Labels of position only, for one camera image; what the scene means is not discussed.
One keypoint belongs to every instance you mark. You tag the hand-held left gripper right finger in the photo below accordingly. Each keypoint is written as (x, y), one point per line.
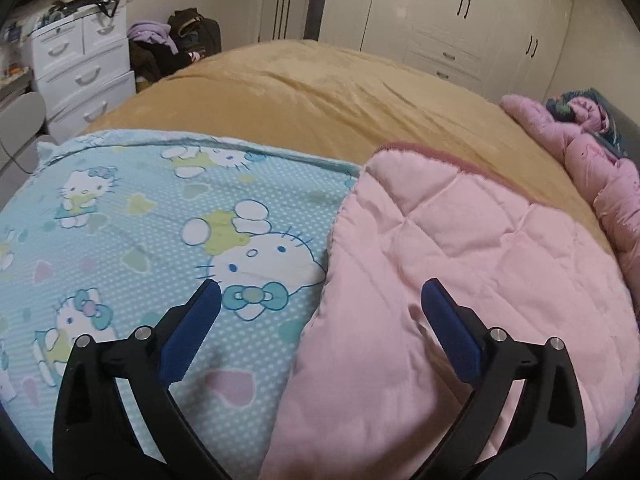
(452, 335)

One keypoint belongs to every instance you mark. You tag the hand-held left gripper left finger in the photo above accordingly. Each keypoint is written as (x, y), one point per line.
(192, 330)

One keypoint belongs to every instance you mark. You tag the pink quilted jacket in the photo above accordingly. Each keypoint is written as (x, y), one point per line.
(425, 240)

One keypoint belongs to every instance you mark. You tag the dark clothes pile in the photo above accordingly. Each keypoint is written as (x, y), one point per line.
(150, 62)

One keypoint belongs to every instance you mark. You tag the purple clothes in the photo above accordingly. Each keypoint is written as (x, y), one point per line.
(150, 32)

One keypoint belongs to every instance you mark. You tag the black clothes hanger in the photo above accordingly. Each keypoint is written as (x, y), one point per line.
(107, 6)

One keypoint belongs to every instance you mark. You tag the blue cartoon printed blanket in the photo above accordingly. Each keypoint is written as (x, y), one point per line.
(125, 240)

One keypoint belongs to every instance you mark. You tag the pink padded jacket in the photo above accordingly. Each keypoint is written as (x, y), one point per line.
(615, 185)

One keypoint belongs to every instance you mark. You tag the dark grey headboard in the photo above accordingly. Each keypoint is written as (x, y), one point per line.
(627, 130)

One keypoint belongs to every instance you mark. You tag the tan bed sheet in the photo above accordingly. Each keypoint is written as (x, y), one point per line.
(325, 95)

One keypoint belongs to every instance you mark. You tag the grey chair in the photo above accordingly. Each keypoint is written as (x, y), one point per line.
(20, 120)

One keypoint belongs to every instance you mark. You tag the black bag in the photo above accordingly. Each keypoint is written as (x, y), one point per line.
(205, 35)

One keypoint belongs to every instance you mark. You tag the white drawer chest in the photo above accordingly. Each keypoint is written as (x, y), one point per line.
(75, 55)

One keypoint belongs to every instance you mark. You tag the room door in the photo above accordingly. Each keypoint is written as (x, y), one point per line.
(295, 5)

